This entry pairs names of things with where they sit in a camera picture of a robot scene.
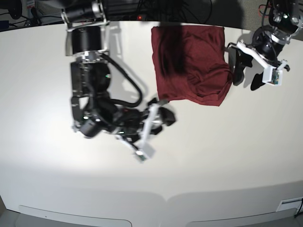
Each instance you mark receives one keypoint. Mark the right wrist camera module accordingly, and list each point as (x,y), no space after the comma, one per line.
(144,153)

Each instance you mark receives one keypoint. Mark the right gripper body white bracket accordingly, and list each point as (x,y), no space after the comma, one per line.
(134,129)

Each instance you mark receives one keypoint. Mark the black power strip red switch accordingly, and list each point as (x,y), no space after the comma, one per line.
(132,17)

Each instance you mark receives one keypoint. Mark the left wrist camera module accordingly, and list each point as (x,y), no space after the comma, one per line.
(272,76)

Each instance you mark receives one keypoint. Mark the dark red long-sleeve T-shirt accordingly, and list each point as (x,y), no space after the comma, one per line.
(189,64)

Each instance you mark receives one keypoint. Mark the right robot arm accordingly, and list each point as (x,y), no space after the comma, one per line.
(93,109)

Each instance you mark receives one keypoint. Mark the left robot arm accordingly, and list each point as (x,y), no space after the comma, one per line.
(285,21)

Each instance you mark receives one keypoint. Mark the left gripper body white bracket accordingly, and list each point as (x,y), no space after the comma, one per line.
(280,65)

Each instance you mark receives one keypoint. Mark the white label plate on table edge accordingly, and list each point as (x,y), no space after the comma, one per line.
(290,204)

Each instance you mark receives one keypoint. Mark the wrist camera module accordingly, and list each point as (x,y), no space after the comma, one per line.
(144,153)
(272,76)

